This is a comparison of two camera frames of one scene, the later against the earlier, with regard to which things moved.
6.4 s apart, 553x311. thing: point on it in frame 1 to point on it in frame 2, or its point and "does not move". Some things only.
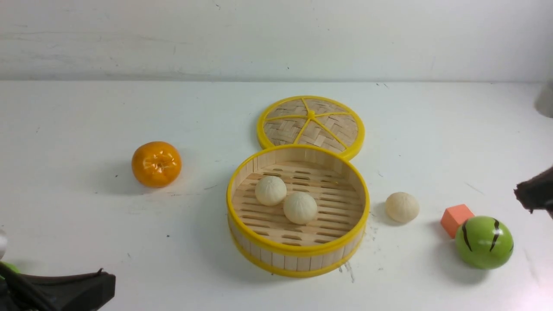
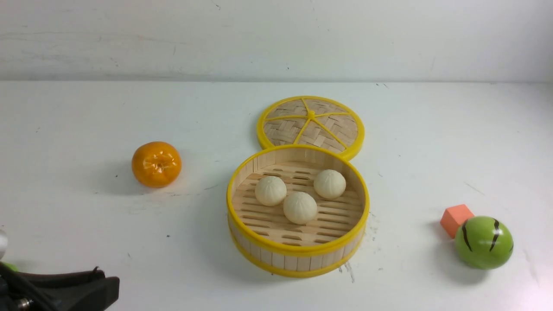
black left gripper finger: (85, 291) does not move
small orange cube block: (453, 217) does not move
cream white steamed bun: (402, 207) to (329, 184)
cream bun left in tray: (271, 190) does not move
